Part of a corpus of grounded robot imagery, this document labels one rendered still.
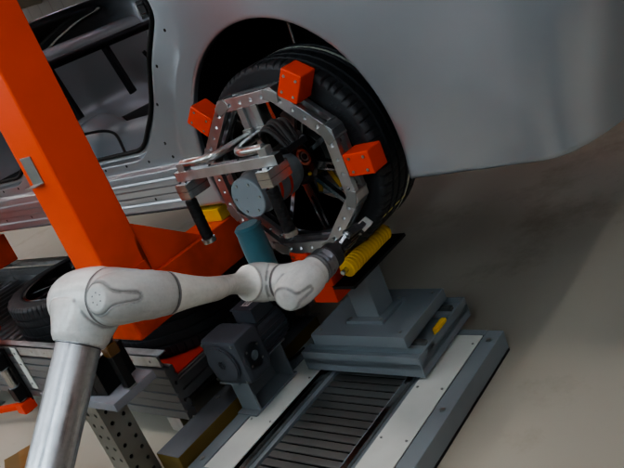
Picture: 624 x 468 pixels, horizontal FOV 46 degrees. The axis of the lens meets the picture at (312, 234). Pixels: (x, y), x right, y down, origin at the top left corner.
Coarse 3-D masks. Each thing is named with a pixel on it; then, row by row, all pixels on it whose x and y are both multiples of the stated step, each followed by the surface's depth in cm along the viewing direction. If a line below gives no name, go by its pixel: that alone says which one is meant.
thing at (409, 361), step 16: (448, 304) 262; (464, 304) 258; (432, 320) 256; (448, 320) 249; (464, 320) 257; (432, 336) 247; (448, 336) 249; (304, 352) 266; (320, 352) 261; (336, 352) 261; (352, 352) 257; (368, 352) 253; (384, 352) 249; (400, 352) 245; (416, 352) 241; (432, 352) 240; (320, 368) 265; (336, 368) 260; (352, 368) 255; (368, 368) 250; (384, 368) 245; (400, 368) 241; (416, 368) 237; (432, 368) 240
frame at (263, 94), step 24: (240, 96) 218; (264, 96) 212; (216, 120) 229; (312, 120) 207; (336, 120) 209; (216, 144) 234; (336, 144) 206; (336, 168) 211; (360, 192) 213; (240, 216) 244; (264, 216) 246; (288, 240) 240; (312, 240) 232
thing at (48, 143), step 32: (0, 0) 208; (0, 32) 207; (32, 32) 215; (0, 64) 207; (32, 64) 214; (0, 96) 212; (32, 96) 214; (64, 96) 221; (0, 128) 221; (32, 128) 213; (64, 128) 220; (32, 160) 219; (64, 160) 220; (96, 160) 228; (64, 192) 219; (96, 192) 227; (64, 224) 228; (96, 224) 227; (128, 224) 236; (96, 256) 227; (128, 256) 235; (160, 320) 242
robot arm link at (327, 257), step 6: (312, 252) 207; (318, 252) 205; (324, 252) 205; (330, 252) 206; (318, 258) 202; (324, 258) 203; (330, 258) 204; (336, 258) 205; (324, 264) 202; (330, 264) 203; (336, 264) 205; (330, 270) 203; (336, 270) 208; (330, 276) 204
